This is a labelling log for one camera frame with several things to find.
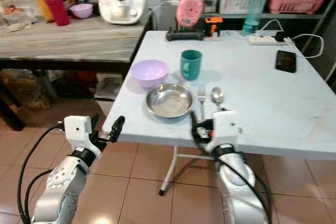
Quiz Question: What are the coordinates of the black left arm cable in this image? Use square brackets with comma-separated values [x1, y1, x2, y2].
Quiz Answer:
[16, 123, 67, 224]

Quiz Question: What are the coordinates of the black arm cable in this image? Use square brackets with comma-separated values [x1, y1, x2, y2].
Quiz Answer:
[16, 123, 67, 224]
[215, 151, 275, 223]

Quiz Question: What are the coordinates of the black smartphone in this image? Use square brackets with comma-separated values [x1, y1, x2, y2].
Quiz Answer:
[275, 50, 298, 74]

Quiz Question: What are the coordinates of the white folding table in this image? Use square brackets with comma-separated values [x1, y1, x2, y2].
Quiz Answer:
[102, 30, 336, 198]

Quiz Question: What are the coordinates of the white power cable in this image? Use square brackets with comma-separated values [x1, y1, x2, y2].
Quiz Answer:
[260, 18, 326, 60]

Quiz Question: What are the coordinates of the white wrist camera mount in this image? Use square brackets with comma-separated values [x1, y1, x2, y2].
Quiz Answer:
[64, 115, 95, 149]
[206, 110, 238, 153]

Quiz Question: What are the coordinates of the magenta plastic cup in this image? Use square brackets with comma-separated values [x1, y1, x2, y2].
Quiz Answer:
[44, 0, 71, 27]

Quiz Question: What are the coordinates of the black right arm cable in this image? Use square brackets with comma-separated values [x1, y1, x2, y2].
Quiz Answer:
[215, 151, 275, 223]

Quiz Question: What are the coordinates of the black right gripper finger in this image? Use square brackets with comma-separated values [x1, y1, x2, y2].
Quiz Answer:
[190, 111, 203, 144]

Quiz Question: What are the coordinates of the stainless steel dish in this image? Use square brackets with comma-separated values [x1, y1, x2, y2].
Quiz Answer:
[146, 83, 195, 119]

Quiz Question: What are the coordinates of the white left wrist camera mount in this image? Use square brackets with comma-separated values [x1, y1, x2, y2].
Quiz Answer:
[64, 115, 95, 149]

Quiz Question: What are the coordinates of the orange and black tool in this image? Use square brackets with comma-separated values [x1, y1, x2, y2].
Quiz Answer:
[205, 16, 225, 38]

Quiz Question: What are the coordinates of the clear blue water bottle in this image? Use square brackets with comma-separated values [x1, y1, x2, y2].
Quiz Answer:
[242, 0, 269, 37]

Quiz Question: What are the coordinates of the metal spoon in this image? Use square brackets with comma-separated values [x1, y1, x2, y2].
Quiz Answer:
[211, 86, 226, 112]

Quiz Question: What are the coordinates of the pink round device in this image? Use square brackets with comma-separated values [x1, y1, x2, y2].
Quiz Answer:
[176, 0, 205, 29]

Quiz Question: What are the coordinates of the large purple plastic bowl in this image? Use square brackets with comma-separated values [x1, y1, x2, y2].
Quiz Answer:
[130, 59, 170, 89]

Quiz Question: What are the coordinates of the small purple plastic bowl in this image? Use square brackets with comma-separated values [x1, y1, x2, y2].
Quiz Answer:
[70, 3, 95, 20]

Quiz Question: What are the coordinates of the teal mug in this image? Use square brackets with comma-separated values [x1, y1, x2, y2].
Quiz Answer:
[181, 49, 203, 82]

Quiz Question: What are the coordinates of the metal fork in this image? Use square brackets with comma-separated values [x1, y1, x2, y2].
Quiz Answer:
[197, 84, 207, 121]

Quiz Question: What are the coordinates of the black device base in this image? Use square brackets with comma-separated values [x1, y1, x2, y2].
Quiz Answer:
[165, 28, 206, 42]

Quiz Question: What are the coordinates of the white power strip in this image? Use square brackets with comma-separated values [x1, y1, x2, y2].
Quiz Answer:
[248, 35, 279, 46]

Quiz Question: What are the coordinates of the pink plastic basket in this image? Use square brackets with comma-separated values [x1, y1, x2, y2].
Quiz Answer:
[266, 0, 336, 15]

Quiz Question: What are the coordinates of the grey wooden side table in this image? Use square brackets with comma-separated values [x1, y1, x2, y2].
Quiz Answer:
[0, 15, 150, 132]

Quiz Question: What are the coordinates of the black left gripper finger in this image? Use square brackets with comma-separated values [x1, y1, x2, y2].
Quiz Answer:
[110, 115, 126, 142]

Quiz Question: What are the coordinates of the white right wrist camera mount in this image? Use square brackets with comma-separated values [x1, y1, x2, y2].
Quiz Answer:
[206, 110, 238, 153]

